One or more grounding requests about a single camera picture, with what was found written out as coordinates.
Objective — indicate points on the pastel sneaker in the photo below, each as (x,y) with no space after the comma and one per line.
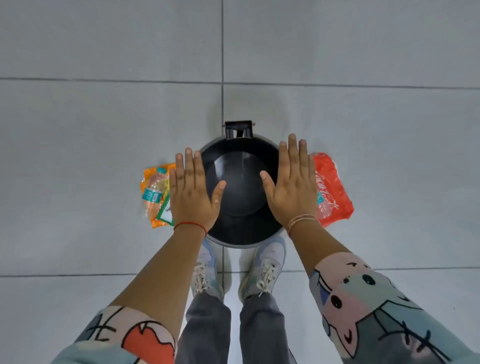
(204,270)
(266,266)

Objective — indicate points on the colourful cartoon print shirt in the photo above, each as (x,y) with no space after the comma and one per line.
(375,311)

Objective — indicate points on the person's right forearm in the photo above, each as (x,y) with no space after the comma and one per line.
(315,243)

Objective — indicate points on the red plastic wrapper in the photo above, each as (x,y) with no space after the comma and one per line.
(333,180)

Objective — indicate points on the person's left hand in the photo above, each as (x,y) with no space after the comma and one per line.
(189,198)

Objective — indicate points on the green snack packet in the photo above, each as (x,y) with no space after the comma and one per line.
(165,214)

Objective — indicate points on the orange snack packet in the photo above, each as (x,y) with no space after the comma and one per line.
(149,171)

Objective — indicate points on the grey trousers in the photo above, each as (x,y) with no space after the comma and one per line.
(210,330)

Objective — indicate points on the person's left forearm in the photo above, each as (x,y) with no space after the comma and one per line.
(161,277)

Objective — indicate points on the pastel right sneaker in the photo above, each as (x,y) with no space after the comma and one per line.
(266,266)

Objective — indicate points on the pastel left sneaker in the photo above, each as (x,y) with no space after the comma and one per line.
(204,270)

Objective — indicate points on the black round trash bin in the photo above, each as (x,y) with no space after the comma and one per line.
(243,195)

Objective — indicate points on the person's right hand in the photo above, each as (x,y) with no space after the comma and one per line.
(296,187)

